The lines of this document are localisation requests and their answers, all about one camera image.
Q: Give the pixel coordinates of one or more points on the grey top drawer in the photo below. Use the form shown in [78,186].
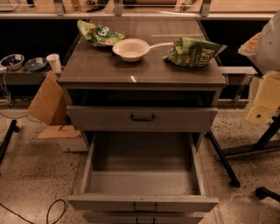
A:
[146,119]

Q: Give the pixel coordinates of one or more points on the blue bowl far left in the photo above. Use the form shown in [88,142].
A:
[12,62]

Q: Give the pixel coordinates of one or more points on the white bowl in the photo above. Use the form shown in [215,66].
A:
[131,49]

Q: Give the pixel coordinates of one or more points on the grey bottom drawer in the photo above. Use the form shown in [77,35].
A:
[142,218]

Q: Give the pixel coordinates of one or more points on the white spoon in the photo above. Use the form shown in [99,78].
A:
[162,44]

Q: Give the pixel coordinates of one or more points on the blue bowl with card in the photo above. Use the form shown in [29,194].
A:
[36,65]

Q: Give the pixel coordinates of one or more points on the grey drawer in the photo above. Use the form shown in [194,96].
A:
[142,218]
[146,119]
[142,172]

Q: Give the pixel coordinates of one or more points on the brown cardboard box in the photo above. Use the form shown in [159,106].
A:
[50,107]

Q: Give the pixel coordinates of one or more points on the black stand base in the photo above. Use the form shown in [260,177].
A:
[232,136]

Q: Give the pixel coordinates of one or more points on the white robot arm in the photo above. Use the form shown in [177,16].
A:
[263,50]

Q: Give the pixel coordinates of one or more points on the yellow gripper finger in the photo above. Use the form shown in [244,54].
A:
[267,99]

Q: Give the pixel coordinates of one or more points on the green chip bag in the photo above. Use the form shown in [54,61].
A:
[192,52]
[99,35]

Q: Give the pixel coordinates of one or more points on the grey drawer cabinet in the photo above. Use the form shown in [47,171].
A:
[95,76]

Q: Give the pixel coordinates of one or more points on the black pole left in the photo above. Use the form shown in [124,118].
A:
[13,128]

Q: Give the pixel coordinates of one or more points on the grey middle drawer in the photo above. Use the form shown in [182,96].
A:
[142,172]

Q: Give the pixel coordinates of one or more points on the green chip bag right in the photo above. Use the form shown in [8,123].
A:
[192,52]

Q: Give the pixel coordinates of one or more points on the green chip bag left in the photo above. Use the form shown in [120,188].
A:
[99,35]

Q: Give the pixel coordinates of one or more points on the white paper cup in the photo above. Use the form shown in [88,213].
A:
[54,61]

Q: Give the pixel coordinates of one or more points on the grey side shelf left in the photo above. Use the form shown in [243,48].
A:
[22,77]

